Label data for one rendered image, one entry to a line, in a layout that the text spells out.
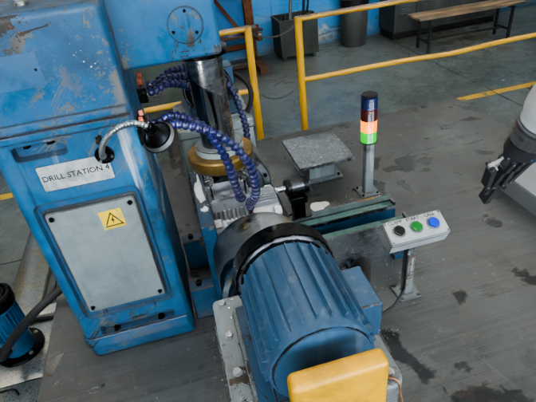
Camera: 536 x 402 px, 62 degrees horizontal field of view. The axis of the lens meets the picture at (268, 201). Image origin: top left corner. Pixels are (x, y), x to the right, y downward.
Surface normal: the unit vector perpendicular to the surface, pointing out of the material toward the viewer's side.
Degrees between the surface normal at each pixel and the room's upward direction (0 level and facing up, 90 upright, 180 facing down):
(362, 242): 90
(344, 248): 90
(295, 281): 5
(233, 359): 0
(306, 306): 5
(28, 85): 90
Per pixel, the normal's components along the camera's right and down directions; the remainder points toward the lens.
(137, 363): -0.11, -0.82
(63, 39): 0.25, 0.53
